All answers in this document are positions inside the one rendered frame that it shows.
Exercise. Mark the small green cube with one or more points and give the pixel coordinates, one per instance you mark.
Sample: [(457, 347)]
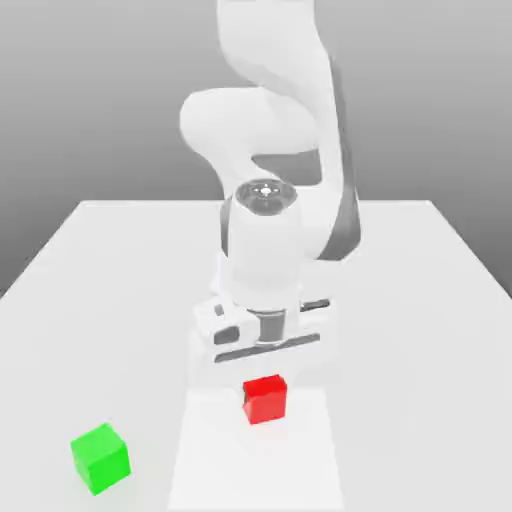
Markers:
[(100, 460)]

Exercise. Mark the small red cube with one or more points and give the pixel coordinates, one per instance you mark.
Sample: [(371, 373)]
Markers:
[(264, 400)]

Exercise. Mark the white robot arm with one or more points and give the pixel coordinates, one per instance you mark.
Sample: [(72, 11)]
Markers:
[(264, 128)]

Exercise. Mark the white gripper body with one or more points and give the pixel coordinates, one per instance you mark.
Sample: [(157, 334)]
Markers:
[(276, 352)]

